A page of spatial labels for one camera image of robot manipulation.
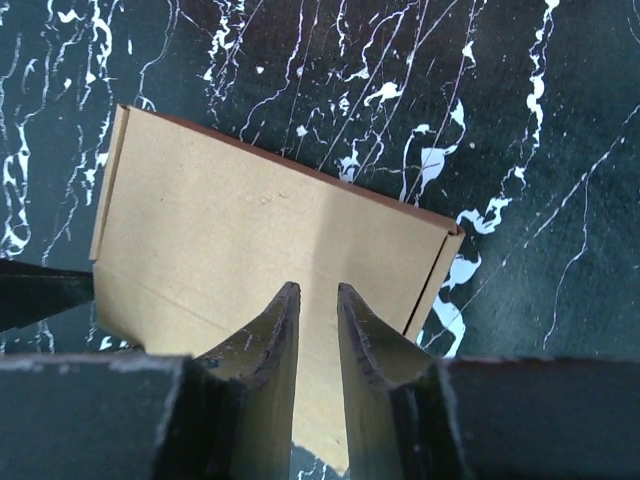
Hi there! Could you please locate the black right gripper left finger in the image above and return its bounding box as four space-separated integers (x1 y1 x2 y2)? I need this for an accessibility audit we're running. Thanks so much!
1 282 301 479

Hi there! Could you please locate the brown cardboard box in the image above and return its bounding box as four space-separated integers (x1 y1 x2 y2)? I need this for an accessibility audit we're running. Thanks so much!
90 105 464 472

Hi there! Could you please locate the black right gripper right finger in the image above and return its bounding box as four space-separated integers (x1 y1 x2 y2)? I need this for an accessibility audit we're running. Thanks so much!
337 283 639 479

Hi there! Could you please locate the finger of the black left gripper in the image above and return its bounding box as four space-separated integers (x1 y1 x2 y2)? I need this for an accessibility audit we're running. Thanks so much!
0 259 94 332

